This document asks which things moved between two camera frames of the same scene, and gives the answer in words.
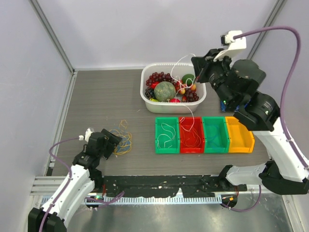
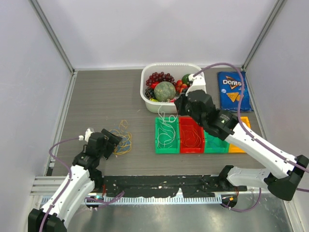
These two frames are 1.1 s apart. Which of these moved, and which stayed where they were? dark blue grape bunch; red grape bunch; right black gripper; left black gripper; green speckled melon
Moved: right black gripper
Stayed: dark blue grape bunch; green speckled melon; left black gripper; red grape bunch
